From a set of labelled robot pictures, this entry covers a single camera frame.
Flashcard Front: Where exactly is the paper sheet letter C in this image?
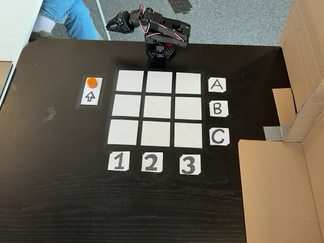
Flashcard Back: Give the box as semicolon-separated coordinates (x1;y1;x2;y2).
209;128;230;146

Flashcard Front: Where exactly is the paper sheet number 3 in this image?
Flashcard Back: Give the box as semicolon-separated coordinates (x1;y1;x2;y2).
179;154;202;175

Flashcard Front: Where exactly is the crumpled clear tape scrap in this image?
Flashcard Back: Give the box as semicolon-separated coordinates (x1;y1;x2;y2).
42;106;58;124

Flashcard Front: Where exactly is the paper sheet number 1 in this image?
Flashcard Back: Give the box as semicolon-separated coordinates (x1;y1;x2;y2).
107;151;130;172

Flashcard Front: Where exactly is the black tape patch on floor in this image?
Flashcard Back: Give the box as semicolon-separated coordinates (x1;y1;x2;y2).
168;0;200;15

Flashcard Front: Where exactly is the paper sheet number 2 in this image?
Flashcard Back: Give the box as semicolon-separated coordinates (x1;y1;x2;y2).
141;151;164;173

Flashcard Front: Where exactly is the white desk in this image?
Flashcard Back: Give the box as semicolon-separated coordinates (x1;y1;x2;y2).
0;0;44;107

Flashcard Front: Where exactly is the paper sheet letter B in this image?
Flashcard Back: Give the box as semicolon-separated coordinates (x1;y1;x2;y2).
209;100;229;117

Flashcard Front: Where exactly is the paper sheet letter A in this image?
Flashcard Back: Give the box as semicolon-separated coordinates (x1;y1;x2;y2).
208;77;227;94

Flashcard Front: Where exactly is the white nine-square grid sheet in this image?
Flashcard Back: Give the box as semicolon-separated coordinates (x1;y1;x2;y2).
103;68;209;152

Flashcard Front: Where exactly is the paper sheet with arrow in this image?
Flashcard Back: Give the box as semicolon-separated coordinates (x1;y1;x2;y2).
75;73;107;110

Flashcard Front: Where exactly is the brown cardboard screen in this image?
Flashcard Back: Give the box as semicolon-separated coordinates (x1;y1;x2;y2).
237;0;324;243

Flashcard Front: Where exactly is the white metal table leg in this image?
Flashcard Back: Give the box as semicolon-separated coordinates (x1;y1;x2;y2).
95;0;111;41

